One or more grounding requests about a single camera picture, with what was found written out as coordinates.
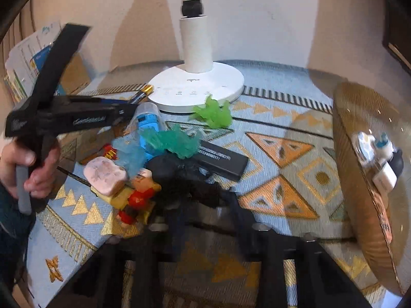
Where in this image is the small blue and white item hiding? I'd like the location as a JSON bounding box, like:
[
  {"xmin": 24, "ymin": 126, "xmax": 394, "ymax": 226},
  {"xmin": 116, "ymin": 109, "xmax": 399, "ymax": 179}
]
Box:
[{"xmin": 374, "ymin": 133, "xmax": 394, "ymax": 161}]

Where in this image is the black toy figure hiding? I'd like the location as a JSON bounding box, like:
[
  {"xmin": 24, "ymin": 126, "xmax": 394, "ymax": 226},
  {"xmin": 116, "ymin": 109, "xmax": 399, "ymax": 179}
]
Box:
[{"xmin": 144, "ymin": 153, "xmax": 227, "ymax": 210}]

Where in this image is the pink eraser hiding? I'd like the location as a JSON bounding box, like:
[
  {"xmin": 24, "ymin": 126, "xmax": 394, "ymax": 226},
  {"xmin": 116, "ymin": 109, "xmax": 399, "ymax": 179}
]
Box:
[{"xmin": 82, "ymin": 156, "xmax": 128, "ymax": 197}]

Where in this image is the clear round white item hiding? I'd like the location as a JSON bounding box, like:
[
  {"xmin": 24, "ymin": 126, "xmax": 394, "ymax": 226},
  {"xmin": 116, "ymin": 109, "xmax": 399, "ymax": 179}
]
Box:
[{"xmin": 351, "ymin": 131, "xmax": 377, "ymax": 165}]

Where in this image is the red and yellow toy figure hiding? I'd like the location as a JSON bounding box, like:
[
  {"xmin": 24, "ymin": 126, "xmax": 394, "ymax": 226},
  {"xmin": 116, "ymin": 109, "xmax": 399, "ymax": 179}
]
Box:
[{"xmin": 117, "ymin": 169, "xmax": 162, "ymax": 232}]

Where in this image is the person's left hand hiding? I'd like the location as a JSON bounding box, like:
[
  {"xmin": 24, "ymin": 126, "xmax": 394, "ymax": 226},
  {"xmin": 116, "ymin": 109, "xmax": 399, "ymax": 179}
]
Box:
[{"xmin": 0, "ymin": 139, "xmax": 62, "ymax": 201}]

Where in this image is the light green toy figure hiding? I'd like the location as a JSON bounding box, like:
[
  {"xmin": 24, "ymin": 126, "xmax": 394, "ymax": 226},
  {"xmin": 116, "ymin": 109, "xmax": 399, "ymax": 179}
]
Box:
[{"xmin": 190, "ymin": 95, "xmax": 233, "ymax": 128}]

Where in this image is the person's left forearm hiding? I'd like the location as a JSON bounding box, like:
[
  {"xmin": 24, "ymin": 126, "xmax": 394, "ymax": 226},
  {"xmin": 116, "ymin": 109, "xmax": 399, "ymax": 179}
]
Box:
[{"xmin": 0, "ymin": 183, "xmax": 37, "ymax": 284}]

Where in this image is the small black round item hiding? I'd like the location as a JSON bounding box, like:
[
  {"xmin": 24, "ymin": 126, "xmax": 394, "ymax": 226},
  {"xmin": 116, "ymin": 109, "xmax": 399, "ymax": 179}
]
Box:
[{"xmin": 390, "ymin": 149, "xmax": 404, "ymax": 176}]

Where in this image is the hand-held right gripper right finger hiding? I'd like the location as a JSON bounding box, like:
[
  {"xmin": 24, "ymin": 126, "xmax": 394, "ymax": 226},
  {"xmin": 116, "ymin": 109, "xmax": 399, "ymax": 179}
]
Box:
[{"xmin": 220, "ymin": 189, "xmax": 373, "ymax": 308}]

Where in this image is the black and gold battery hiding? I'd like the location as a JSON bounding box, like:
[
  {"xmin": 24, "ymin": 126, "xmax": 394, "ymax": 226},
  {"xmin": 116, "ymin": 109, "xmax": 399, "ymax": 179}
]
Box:
[{"xmin": 128, "ymin": 84, "xmax": 155, "ymax": 105}]

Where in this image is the clear tube with blue insert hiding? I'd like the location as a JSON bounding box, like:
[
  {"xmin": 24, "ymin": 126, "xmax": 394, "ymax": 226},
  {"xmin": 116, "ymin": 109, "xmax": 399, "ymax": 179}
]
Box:
[{"xmin": 128, "ymin": 102, "xmax": 165, "ymax": 139}]

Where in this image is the patterned blue tablecloth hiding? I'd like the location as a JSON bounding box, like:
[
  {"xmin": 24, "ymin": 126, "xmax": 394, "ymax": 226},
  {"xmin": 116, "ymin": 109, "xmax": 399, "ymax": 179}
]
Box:
[{"xmin": 26, "ymin": 59, "xmax": 411, "ymax": 308}]

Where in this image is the yellow block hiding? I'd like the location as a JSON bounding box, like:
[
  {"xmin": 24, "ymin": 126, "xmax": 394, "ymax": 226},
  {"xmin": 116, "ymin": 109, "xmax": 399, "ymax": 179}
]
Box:
[{"xmin": 91, "ymin": 184, "xmax": 132, "ymax": 211}]

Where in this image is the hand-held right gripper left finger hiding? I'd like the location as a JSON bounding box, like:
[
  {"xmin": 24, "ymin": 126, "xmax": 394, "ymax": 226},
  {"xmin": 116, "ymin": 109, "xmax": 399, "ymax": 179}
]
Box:
[{"xmin": 48, "ymin": 196, "xmax": 193, "ymax": 308}]

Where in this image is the black rectangular lighter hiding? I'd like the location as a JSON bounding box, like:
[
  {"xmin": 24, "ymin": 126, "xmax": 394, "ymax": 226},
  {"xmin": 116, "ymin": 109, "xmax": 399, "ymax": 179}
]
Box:
[{"xmin": 192, "ymin": 139, "xmax": 250, "ymax": 182}]

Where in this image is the white rectangular block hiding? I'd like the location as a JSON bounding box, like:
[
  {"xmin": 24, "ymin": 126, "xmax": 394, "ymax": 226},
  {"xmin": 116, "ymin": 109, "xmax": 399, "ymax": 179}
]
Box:
[{"xmin": 372, "ymin": 162, "xmax": 399, "ymax": 194}]

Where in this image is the amber glass bowl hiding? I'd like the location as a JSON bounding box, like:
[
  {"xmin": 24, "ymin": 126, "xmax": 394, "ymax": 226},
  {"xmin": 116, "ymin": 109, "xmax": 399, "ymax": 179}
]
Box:
[{"xmin": 332, "ymin": 82, "xmax": 411, "ymax": 297}]

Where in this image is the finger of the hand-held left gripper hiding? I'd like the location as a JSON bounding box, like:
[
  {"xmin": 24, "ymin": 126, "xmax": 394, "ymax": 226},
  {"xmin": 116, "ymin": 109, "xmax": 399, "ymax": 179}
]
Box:
[{"xmin": 69, "ymin": 95, "xmax": 144, "ymax": 126}]

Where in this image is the teal translucent toy figure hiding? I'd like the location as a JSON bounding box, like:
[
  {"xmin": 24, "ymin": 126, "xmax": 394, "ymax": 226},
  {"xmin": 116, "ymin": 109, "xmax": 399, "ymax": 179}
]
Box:
[{"xmin": 139, "ymin": 124, "xmax": 202, "ymax": 160}]

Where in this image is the cardboard box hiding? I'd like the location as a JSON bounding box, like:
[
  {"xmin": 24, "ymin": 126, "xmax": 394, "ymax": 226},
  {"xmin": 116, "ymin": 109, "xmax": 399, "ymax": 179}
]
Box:
[{"xmin": 59, "ymin": 53, "xmax": 92, "ymax": 94}]

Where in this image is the stack of printed papers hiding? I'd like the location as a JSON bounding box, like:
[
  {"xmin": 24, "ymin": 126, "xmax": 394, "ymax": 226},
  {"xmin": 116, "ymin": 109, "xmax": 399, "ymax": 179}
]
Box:
[{"xmin": 4, "ymin": 20, "xmax": 62, "ymax": 104}]

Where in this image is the white desk lamp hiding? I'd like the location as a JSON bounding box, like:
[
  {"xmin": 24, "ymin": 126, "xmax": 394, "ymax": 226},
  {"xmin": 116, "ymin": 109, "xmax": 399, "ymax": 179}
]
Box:
[{"xmin": 146, "ymin": 0, "xmax": 245, "ymax": 113}]

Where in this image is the dark wooden furniture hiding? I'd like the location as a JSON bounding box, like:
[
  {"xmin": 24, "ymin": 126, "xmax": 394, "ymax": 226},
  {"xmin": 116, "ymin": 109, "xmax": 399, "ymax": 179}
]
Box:
[{"xmin": 361, "ymin": 0, "xmax": 411, "ymax": 71}]

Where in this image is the thin black rod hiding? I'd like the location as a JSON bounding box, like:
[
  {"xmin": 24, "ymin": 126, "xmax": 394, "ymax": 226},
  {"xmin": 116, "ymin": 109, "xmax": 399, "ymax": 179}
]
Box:
[{"xmin": 57, "ymin": 166, "xmax": 94, "ymax": 188}]

